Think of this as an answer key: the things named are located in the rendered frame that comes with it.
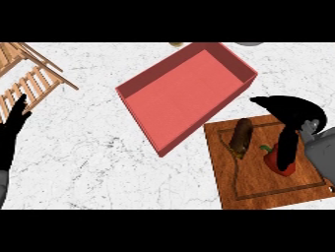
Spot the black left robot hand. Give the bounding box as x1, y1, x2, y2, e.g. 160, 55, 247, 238
0, 94, 34, 178

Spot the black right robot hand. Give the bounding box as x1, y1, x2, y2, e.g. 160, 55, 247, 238
249, 94, 329, 172

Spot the brown wooden cutting board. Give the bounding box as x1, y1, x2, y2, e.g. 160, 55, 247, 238
203, 113, 335, 211

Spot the red cardboard box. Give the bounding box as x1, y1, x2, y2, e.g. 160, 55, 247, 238
115, 42, 259, 158

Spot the red bell pepper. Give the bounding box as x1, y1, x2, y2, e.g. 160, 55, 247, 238
259, 142, 297, 178

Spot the wooden slatted rack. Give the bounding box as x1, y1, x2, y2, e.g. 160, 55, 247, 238
0, 42, 80, 151

